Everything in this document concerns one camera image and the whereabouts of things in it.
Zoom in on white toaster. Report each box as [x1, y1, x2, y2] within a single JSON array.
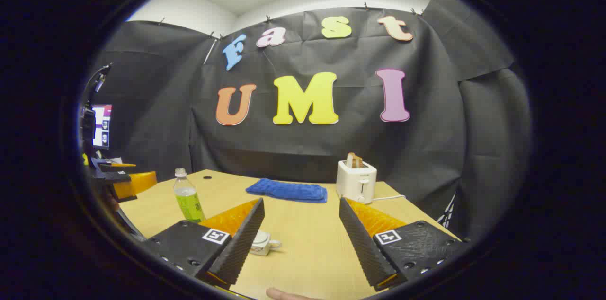
[[336, 159, 377, 204]]

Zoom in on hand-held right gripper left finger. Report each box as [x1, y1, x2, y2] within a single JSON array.
[[144, 198, 265, 290]]

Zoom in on white floral teacup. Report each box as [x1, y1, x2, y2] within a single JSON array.
[[250, 230, 282, 256]]

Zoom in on black backdrop cloth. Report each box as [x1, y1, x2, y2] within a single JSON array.
[[88, 0, 531, 244]]

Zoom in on green label water bottle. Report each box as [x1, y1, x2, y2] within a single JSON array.
[[174, 168, 205, 223]]

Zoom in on computer monitor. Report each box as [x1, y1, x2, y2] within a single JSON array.
[[92, 105, 113, 149]]

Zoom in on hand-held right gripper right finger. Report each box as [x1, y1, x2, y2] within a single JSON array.
[[339, 197, 469, 292]]

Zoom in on blue folded towel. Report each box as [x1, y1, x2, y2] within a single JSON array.
[[246, 178, 328, 203]]

